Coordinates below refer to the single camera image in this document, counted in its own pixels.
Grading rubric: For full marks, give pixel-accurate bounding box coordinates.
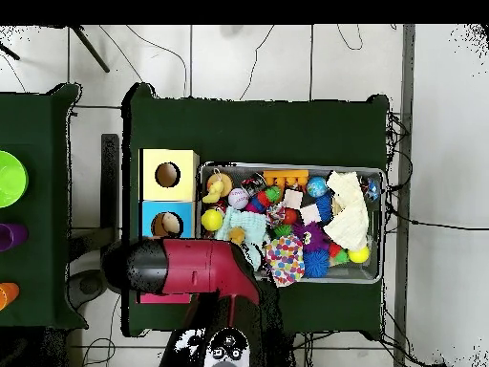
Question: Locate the orange building brick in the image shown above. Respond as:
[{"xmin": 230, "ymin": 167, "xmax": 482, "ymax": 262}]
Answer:
[{"xmin": 262, "ymin": 169, "xmax": 309, "ymax": 189}]

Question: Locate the polka dot cloth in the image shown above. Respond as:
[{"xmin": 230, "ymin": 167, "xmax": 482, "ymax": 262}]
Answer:
[{"xmin": 263, "ymin": 233, "xmax": 306, "ymax": 288}]

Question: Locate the mint green cloth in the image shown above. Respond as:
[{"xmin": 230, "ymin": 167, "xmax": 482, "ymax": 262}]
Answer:
[{"xmin": 213, "ymin": 205, "xmax": 268, "ymax": 270}]

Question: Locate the purple cup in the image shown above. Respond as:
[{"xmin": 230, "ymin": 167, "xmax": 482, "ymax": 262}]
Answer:
[{"xmin": 0, "ymin": 222, "xmax": 30, "ymax": 252}]

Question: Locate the wooden three-hole box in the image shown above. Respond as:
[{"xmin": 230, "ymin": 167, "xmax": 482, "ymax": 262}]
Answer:
[{"xmin": 137, "ymin": 147, "xmax": 201, "ymax": 305}]

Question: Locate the thin black floor cable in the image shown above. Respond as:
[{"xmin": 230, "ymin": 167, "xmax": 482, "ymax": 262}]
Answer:
[{"xmin": 385, "ymin": 207, "xmax": 489, "ymax": 231}]

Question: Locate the black panel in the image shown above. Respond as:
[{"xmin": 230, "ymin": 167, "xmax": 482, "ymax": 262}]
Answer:
[{"xmin": 99, "ymin": 132, "xmax": 120, "ymax": 246}]

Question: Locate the dark green tablecloth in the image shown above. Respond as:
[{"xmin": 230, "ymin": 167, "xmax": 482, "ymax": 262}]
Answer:
[
  {"xmin": 120, "ymin": 81, "xmax": 391, "ymax": 338},
  {"xmin": 0, "ymin": 82, "xmax": 90, "ymax": 331}
]

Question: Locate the yellow tennis ball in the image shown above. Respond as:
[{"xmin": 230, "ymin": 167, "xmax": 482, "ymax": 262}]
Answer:
[{"xmin": 201, "ymin": 208, "xmax": 223, "ymax": 231}]

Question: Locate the purple spiky monster toy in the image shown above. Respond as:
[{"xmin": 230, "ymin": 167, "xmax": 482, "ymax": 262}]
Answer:
[{"xmin": 291, "ymin": 221, "xmax": 331, "ymax": 253}]

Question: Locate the silver mesh bin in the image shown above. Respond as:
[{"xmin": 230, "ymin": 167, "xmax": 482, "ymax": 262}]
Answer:
[{"xmin": 195, "ymin": 162, "xmax": 384, "ymax": 285}]

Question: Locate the orange cup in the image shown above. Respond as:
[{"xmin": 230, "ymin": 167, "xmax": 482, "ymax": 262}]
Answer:
[{"xmin": 0, "ymin": 281, "xmax": 21, "ymax": 312}]

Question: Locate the black tripod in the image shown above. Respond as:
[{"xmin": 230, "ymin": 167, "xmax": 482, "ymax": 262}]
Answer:
[{"xmin": 0, "ymin": 24, "xmax": 111, "ymax": 74}]

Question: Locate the yellow plush duck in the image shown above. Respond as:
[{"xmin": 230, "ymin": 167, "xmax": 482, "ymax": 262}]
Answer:
[{"xmin": 202, "ymin": 180, "xmax": 226, "ymax": 205}]

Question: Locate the cream knitted cloth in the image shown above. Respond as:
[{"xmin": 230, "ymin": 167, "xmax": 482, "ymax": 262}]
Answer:
[{"xmin": 323, "ymin": 170, "xmax": 371, "ymax": 251}]

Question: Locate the brown plush toy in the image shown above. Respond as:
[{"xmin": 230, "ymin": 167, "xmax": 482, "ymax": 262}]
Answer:
[{"xmin": 227, "ymin": 226, "xmax": 246, "ymax": 246}]

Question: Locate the lime green bowl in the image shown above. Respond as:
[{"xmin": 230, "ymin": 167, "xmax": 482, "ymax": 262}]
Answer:
[{"xmin": 0, "ymin": 149, "xmax": 30, "ymax": 209}]

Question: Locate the blue spiky ball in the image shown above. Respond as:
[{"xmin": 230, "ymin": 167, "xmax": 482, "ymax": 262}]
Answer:
[{"xmin": 303, "ymin": 248, "xmax": 330, "ymax": 279}]

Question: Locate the white toy baseball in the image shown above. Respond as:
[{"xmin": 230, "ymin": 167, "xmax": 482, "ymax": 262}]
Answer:
[{"xmin": 227, "ymin": 187, "xmax": 250, "ymax": 210}]

